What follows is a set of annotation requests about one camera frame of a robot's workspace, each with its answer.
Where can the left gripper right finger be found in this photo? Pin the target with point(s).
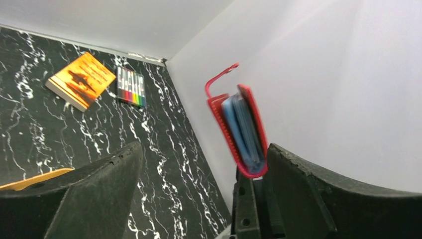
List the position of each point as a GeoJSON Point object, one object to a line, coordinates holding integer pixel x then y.
{"type": "Point", "coordinates": [317, 203]}

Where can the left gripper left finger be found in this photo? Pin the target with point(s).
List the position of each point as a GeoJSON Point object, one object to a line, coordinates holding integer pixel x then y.
{"type": "Point", "coordinates": [91, 202]}

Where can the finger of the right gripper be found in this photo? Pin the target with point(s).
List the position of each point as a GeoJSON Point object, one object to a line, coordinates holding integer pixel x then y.
{"type": "Point", "coordinates": [255, 213]}

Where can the orange oval tray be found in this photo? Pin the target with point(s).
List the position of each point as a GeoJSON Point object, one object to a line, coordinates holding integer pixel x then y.
{"type": "Point", "coordinates": [20, 185]}

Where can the red card holder wallet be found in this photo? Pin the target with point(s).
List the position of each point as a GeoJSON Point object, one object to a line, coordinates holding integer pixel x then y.
{"type": "Point", "coordinates": [240, 122]}

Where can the orange book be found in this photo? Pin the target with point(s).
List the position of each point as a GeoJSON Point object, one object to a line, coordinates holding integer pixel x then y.
{"type": "Point", "coordinates": [81, 82]}

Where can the pack of coloured markers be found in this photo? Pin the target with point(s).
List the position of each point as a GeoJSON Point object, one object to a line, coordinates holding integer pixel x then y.
{"type": "Point", "coordinates": [130, 87]}

